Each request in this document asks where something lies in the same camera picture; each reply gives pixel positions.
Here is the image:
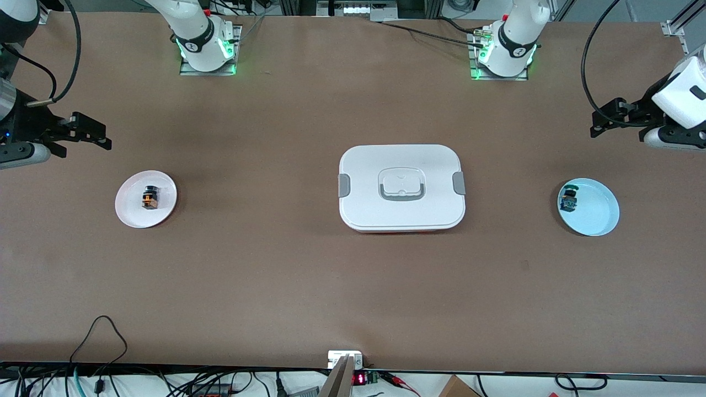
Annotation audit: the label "long black table cable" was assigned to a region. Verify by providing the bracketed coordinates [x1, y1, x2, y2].
[379, 21, 486, 46]

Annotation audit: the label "brown cardboard box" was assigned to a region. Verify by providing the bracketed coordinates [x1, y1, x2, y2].
[438, 375, 482, 397]

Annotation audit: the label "thin black looped cable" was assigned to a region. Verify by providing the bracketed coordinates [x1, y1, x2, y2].
[69, 315, 129, 366]

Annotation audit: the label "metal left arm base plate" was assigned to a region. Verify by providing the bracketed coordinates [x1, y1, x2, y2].
[469, 30, 529, 82]

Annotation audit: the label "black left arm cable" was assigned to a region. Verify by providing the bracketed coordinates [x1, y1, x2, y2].
[580, 0, 662, 128]

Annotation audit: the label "black coiled cable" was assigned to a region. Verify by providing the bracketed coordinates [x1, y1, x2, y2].
[554, 373, 608, 391]

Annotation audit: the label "white metal mount block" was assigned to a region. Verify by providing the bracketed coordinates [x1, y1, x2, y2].
[328, 351, 364, 369]

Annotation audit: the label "green black switch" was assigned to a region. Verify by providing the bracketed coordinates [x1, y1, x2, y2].
[559, 186, 580, 213]

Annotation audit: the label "aluminium frame profile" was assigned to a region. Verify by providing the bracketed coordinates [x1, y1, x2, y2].
[670, 0, 706, 28]

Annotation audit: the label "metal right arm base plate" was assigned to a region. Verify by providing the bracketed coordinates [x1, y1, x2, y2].
[179, 25, 242, 76]

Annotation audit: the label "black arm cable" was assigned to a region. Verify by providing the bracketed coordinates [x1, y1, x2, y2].
[580, 0, 662, 128]
[0, 0, 82, 107]

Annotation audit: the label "grey metal bar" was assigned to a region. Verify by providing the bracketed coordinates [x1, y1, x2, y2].
[319, 356, 356, 397]

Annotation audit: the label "pink round plate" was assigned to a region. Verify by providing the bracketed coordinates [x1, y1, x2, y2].
[115, 170, 178, 229]

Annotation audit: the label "red clip test leads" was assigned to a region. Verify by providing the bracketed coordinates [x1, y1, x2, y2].
[381, 372, 421, 397]

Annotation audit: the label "silver metal device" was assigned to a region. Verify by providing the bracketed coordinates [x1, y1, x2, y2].
[317, 0, 398, 17]

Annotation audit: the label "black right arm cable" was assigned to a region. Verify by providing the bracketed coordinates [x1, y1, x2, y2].
[0, 0, 82, 107]

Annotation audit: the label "white lidded lunch box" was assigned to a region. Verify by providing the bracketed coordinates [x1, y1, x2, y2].
[338, 144, 467, 234]

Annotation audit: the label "light blue round plate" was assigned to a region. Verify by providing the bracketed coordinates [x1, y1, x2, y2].
[557, 178, 621, 237]

